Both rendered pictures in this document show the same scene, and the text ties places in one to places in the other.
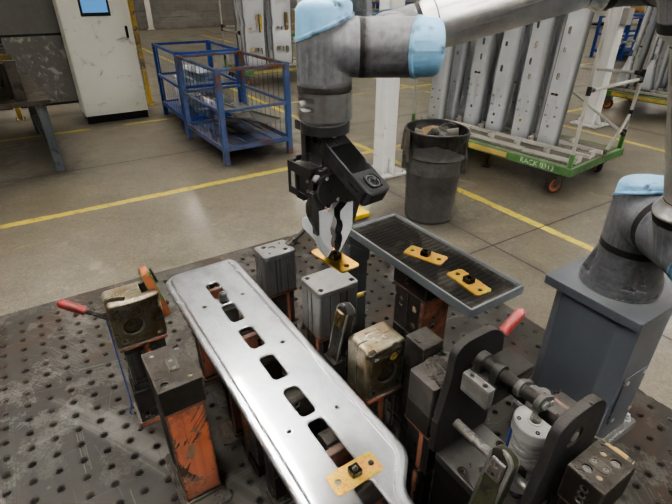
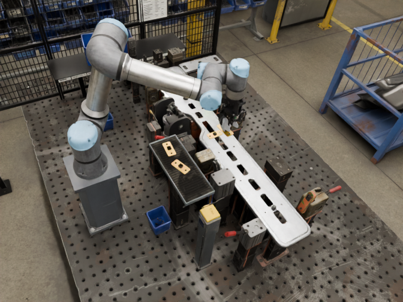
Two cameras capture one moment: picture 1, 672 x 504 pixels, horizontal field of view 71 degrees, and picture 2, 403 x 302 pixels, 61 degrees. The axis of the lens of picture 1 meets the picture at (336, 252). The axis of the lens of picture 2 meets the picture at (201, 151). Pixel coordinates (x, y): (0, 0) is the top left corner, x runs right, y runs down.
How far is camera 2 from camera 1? 1.91 m
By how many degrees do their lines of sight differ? 102
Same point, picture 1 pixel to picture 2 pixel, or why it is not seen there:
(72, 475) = not seen: hidden behind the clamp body
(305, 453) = (228, 140)
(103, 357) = (343, 270)
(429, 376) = (190, 138)
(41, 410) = (349, 236)
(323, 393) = (223, 157)
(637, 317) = (103, 147)
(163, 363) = (282, 165)
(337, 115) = not seen: hidden behind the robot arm
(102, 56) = not seen: outside the picture
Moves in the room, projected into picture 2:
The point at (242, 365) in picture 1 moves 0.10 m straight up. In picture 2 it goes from (254, 171) to (258, 157)
